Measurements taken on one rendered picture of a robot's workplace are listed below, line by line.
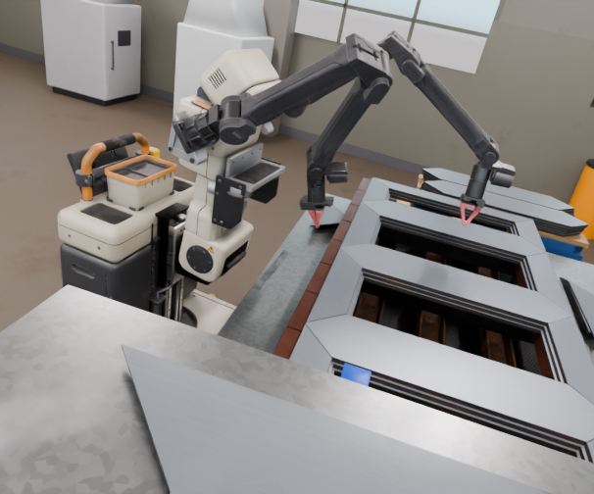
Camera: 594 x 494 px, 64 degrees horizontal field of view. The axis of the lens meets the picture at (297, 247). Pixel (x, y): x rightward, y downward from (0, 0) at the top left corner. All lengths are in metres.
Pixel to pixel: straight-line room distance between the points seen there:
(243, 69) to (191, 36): 3.74
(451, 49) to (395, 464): 4.73
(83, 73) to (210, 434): 5.55
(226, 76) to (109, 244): 0.64
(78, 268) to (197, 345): 1.03
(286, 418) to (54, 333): 0.38
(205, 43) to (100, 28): 1.27
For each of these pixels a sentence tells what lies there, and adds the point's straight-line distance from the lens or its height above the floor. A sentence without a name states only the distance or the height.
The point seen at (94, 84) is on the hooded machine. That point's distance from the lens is 5.95.
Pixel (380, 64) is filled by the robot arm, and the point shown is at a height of 1.45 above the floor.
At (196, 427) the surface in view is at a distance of 0.65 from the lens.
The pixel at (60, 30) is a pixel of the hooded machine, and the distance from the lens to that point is 6.13.
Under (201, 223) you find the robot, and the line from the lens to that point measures 1.55.
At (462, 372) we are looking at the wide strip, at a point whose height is 0.85.
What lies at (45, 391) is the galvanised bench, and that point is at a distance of 0.74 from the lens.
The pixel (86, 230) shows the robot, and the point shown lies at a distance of 1.65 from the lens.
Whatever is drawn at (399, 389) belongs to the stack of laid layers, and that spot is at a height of 0.83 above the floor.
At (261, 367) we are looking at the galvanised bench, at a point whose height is 1.05.
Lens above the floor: 1.58
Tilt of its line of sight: 29 degrees down
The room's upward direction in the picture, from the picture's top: 11 degrees clockwise
